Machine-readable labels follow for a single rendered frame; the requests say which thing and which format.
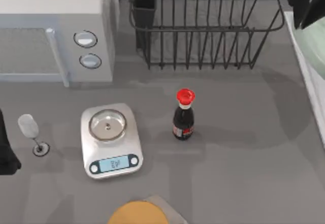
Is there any dark bottle with red cap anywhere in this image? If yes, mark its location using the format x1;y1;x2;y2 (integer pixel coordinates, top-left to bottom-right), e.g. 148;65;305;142
172;88;196;141

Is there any silver kitchen scale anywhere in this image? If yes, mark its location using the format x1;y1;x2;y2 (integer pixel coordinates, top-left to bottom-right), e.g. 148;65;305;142
80;103;144;180

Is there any small microwave knob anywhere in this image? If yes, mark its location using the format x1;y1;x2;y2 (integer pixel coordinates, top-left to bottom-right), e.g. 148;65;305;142
79;53;103;70

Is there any black cutlery holder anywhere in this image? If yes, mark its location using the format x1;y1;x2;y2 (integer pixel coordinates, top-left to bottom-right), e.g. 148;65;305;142
129;0;158;49

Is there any large microwave knob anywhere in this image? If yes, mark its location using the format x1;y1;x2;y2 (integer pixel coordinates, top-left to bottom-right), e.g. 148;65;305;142
73;29;99;49

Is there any pale microwave oven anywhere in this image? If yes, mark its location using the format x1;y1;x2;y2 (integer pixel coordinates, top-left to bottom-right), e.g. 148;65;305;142
0;0;120;87

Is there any orange round disc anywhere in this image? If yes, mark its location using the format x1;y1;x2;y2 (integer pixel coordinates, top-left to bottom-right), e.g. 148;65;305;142
107;200;167;224

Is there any clear wine glass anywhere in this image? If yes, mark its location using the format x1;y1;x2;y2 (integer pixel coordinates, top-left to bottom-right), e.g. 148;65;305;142
17;114;51;156

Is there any microwave oven door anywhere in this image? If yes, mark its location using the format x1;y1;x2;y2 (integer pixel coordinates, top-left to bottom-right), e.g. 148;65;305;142
0;13;70;87

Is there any white sink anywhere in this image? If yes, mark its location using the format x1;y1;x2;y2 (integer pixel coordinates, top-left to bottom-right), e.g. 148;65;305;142
283;11;325;146

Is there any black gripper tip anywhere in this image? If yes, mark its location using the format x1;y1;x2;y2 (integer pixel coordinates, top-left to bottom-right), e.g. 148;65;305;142
0;109;22;176

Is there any black wire dish rack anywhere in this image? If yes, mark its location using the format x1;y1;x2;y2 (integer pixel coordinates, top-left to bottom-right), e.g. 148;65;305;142
128;0;285;71

